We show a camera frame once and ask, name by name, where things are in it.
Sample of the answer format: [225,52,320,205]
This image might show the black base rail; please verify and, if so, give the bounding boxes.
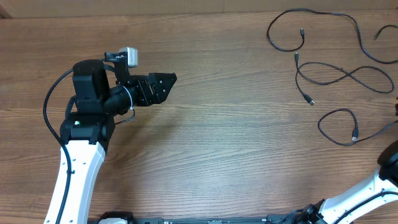
[87,210,301,224]

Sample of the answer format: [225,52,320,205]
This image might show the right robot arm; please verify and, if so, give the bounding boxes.
[292,141,397,224]

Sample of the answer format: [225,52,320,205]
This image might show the black USB cable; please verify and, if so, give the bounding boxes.
[266,8,398,65]
[294,52,395,106]
[317,108,398,147]

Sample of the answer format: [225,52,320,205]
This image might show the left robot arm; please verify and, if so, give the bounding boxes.
[45,59,177,223]

